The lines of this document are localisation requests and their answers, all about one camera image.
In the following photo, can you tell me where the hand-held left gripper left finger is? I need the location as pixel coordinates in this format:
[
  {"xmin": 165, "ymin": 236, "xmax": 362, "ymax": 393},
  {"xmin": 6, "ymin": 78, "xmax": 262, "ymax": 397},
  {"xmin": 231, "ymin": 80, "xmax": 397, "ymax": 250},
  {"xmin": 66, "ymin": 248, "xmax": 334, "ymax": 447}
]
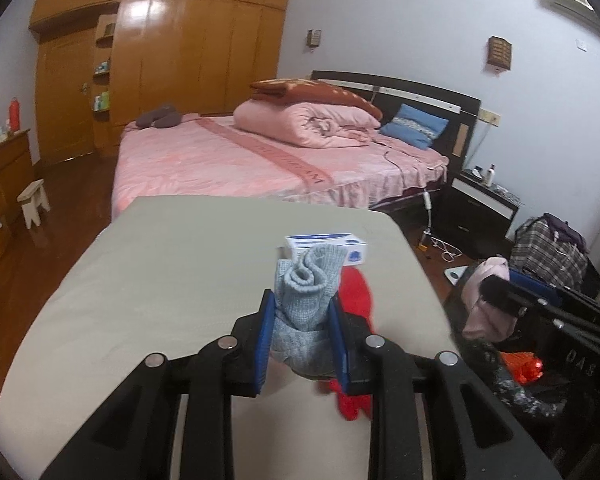
[{"xmin": 40, "ymin": 287, "xmax": 276, "ymax": 480}]

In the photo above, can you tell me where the wooden wardrobe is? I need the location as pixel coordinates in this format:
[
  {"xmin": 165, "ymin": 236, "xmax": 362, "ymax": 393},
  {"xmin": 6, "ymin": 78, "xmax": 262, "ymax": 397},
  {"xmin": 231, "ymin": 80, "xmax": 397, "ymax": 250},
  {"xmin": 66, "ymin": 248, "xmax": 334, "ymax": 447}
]
[{"xmin": 29, "ymin": 0, "xmax": 292, "ymax": 161}]

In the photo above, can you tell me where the white floor cable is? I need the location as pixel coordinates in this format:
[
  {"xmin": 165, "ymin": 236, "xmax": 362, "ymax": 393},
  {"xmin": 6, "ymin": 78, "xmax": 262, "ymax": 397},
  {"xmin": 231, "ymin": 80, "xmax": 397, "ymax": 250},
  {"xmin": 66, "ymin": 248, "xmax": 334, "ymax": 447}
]
[{"xmin": 427, "ymin": 210, "xmax": 463, "ymax": 263}]

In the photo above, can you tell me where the purple cloth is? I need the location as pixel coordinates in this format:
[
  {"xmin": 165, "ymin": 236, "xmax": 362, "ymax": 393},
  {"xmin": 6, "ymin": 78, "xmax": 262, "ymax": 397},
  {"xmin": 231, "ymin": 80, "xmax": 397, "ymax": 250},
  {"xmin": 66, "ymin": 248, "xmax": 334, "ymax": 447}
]
[{"xmin": 542, "ymin": 213, "xmax": 587, "ymax": 253}]

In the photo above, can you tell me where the pink folded quilt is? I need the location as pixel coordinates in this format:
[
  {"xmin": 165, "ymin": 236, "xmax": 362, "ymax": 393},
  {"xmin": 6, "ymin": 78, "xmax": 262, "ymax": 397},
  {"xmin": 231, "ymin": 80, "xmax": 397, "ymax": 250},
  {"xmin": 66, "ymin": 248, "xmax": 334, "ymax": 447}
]
[{"xmin": 233, "ymin": 100, "xmax": 381, "ymax": 150}]

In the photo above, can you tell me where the white charger cable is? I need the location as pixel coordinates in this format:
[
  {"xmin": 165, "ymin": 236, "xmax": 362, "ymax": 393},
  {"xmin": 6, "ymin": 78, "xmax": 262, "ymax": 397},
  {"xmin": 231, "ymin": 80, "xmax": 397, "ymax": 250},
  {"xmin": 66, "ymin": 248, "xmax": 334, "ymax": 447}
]
[{"xmin": 552, "ymin": 230, "xmax": 576, "ymax": 256}]

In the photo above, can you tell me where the small wooden stool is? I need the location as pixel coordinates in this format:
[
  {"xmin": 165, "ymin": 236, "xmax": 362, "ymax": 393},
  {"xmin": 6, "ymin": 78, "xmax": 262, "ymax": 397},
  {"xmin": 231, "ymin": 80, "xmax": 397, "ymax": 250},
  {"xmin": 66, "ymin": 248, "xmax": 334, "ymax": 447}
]
[{"xmin": 17, "ymin": 179, "xmax": 51, "ymax": 231}]

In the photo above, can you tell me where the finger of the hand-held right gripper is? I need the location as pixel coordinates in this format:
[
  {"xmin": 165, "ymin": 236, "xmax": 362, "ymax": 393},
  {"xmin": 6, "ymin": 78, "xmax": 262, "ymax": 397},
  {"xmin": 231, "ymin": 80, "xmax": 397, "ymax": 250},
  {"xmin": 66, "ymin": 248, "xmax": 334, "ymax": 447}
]
[
  {"xmin": 480, "ymin": 277, "xmax": 600, "ymax": 343},
  {"xmin": 510, "ymin": 270, "xmax": 563, "ymax": 307}
]

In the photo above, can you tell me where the white and blue box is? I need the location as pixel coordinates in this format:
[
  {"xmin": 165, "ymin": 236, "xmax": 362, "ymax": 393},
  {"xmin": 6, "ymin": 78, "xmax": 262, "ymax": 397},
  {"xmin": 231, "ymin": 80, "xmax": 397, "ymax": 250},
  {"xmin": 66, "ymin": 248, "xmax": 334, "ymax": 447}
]
[{"xmin": 284, "ymin": 232, "xmax": 368, "ymax": 266}]

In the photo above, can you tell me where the pink cloth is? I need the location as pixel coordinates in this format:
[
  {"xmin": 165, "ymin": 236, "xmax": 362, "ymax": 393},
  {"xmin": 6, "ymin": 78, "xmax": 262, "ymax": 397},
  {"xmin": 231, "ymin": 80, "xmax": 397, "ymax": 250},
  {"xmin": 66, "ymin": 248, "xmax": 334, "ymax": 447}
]
[{"xmin": 460, "ymin": 256, "xmax": 513, "ymax": 341}]

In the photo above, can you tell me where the grey sock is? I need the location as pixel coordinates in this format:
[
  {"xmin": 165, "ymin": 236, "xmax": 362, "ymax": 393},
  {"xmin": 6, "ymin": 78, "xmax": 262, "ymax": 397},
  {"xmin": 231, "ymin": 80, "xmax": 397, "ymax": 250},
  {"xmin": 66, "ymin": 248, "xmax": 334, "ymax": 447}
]
[{"xmin": 270, "ymin": 245, "xmax": 346, "ymax": 378}]

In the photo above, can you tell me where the large wooden wall lamp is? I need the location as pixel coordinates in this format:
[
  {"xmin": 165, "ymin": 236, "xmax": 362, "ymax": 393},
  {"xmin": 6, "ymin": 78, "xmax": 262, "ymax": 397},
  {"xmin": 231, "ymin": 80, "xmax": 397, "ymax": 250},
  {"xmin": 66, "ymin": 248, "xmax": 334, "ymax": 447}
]
[{"xmin": 486, "ymin": 36, "xmax": 512, "ymax": 72}]

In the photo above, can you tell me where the black-lined trash bin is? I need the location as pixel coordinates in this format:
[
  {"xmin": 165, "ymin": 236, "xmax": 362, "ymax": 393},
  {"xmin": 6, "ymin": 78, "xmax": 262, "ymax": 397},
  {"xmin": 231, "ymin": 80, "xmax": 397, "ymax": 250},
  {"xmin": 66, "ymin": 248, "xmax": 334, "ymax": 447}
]
[{"xmin": 450, "ymin": 330, "xmax": 581, "ymax": 421}]

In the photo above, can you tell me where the dark headboard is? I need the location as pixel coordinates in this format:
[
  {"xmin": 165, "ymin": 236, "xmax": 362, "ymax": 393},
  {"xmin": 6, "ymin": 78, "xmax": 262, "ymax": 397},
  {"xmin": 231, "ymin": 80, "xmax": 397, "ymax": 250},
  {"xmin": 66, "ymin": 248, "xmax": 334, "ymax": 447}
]
[{"xmin": 311, "ymin": 71, "xmax": 482, "ymax": 158}]

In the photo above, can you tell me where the orange packet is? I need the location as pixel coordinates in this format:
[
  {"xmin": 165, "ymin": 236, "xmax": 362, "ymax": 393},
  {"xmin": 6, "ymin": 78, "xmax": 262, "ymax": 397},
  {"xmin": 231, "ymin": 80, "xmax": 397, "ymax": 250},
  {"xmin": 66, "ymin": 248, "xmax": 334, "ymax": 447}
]
[{"xmin": 500, "ymin": 351, "xmax": 543, "ymax": 386}]

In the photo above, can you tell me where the bed with pink sheet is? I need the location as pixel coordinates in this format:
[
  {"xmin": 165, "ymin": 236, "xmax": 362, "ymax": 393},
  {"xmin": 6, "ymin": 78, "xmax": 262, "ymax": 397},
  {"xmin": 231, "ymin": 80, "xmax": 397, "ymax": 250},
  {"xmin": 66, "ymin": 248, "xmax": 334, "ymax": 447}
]
[{"xmin": 111, "ymin": 112, "xmax": 451, "ymax": 221}]

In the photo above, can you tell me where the grey neck pillow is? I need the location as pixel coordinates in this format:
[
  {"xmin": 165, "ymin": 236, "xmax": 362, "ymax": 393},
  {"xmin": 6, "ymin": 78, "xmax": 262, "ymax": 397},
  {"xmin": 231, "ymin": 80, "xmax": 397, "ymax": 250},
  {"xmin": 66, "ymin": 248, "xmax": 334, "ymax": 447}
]
[{"xmin": 137, "ymin": 105, "xmax": 182, "ymax": 129}]

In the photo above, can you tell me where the plaid bag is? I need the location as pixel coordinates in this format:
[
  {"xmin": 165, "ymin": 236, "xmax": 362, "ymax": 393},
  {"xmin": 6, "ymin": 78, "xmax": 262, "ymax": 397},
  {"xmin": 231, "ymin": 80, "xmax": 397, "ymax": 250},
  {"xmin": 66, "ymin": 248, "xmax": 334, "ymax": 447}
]
[{"xmin": 509, "ymin": 215, "xmax": 588, "ymax": 288}]

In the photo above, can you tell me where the blue pillow with patterned band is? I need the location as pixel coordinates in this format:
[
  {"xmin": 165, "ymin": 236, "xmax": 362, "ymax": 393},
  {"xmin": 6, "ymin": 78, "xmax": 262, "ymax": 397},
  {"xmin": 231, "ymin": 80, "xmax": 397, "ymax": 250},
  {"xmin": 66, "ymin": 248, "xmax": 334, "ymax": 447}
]
[{"xmin": 380, "ymin": 104, "xmax": 450, "ymax": 150}]

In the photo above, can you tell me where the red-brown folded blanket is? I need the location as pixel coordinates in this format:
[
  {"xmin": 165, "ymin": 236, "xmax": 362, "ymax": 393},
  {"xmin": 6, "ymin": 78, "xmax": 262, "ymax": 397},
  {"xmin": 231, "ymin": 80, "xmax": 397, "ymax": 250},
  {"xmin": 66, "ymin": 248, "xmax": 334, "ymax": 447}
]
[{"xmin": 250, "ymin": 77, "xmax": 383, "ymax": 121}]

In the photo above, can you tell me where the red cloth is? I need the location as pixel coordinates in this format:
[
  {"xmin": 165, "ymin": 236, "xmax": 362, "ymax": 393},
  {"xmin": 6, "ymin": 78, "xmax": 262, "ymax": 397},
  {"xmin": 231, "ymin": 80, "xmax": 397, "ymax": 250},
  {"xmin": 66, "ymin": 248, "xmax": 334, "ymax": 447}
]
[{"xmin": 325, "ymin": 267, "xmax": 381, "ymax": 421}]

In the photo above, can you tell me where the grey-covered table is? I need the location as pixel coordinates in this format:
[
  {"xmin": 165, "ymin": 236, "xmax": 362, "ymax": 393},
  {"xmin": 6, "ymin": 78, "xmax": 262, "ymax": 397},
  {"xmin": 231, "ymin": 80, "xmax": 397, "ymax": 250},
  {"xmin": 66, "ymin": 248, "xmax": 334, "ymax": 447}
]
[{"xmin": 0, "ymin": 196, "xmax": 458, "ymax": 480}]

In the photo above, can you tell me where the wooden cabinet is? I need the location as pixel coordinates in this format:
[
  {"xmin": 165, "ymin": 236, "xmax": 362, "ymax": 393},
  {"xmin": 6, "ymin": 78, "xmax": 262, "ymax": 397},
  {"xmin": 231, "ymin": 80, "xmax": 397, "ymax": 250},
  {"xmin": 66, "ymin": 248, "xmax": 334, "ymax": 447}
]
[{"xmin": 0, "ymin": 128, "xmax": 36, "ymax": 281}]

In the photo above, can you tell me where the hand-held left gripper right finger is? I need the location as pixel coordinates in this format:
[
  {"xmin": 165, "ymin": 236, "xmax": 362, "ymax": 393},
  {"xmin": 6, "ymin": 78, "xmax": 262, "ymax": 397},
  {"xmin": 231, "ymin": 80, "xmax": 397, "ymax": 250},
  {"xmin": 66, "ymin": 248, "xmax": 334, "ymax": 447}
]
[{"xmin": 328, "ymin": 297, "xmax": 563, "ymax": 480}]

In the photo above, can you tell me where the black nightstand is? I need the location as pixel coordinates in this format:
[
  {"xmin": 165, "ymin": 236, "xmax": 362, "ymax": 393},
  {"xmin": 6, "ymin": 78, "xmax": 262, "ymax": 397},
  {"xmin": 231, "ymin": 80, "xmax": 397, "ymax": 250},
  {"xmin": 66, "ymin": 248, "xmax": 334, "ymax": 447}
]
[{"xmin": 437, "ymin": 169, "xmax": 526, "ymax": 256}]

